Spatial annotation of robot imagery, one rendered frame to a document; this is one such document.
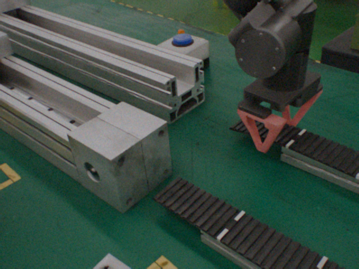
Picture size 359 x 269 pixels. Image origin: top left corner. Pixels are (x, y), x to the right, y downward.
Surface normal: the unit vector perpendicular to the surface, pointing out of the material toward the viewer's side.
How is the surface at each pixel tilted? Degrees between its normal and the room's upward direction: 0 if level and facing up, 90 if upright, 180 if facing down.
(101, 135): 0
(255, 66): 89
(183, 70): 90
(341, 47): 0
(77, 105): 90
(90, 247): 0
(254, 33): 89
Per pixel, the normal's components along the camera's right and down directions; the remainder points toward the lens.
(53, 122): -0.07, -0.80
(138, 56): -0.66, 0.48
